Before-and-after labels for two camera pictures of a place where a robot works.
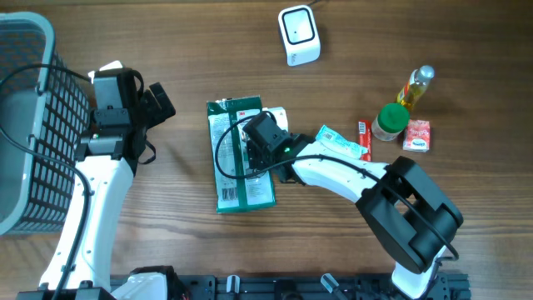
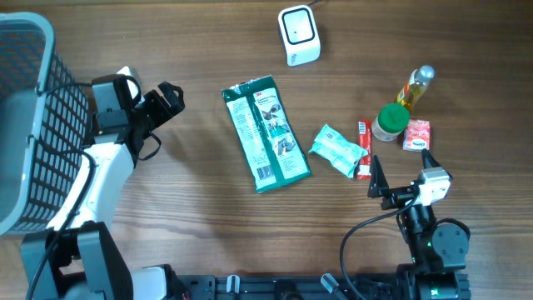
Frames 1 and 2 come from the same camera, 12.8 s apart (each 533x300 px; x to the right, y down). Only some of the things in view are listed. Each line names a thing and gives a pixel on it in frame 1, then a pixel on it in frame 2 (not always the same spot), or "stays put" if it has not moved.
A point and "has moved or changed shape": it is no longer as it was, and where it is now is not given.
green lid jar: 391,121 stays put
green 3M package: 236,187 has moved or changed shape
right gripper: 256,158 -> 379,187
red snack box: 417,137 stays put
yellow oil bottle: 416,83 stays put
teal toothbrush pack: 339,142 stays put
